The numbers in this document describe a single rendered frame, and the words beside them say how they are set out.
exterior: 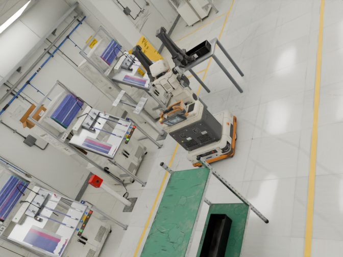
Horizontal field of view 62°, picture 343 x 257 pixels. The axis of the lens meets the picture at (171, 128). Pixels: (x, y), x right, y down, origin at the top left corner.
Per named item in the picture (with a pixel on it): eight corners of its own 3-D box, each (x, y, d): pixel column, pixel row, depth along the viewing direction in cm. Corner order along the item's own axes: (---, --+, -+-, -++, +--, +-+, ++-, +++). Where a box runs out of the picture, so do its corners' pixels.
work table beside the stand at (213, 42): (243, 92, 429) (212, 53, 391) (205, 109, 471) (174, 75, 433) (244, 74, 459) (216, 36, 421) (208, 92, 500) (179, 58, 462)
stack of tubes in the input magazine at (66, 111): (83, 103, 452) (70, 92, 439) (67, 128, 424) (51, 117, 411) (79, 105, 460) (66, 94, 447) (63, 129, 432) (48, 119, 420)
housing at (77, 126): (93, 112, 466) (92, 106, 454) (78, 135, 439) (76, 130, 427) (89, 110, 467) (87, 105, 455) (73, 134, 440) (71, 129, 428)
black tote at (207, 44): (179, 69, 436) (174, 64, 431) (181, 62, 447) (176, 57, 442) (210, 51, 402) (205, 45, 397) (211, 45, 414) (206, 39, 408)
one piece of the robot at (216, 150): (222, 151, 346) (218, 147, 342) (195, 160, 371) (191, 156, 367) (222, 150, 348) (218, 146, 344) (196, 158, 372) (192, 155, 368)
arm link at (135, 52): (128, 52, 352) (133, 48, 346) (132, 47, 362) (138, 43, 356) (150, 80, 368) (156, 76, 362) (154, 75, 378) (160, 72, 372)
